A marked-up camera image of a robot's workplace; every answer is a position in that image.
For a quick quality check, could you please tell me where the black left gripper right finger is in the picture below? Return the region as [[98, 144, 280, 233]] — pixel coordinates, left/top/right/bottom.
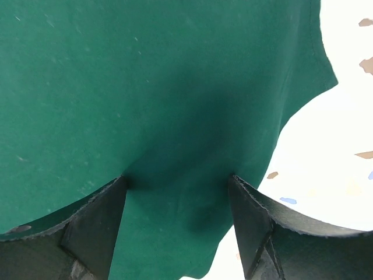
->
[[228, 176, 372, 279]]

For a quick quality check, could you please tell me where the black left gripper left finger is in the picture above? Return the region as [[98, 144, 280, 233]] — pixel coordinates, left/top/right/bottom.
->
[[1, 176, 127, 279]]

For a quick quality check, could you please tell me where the green surgical cloth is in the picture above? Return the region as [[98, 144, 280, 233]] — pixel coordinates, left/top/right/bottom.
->
[[1, 1, 337, 279]]

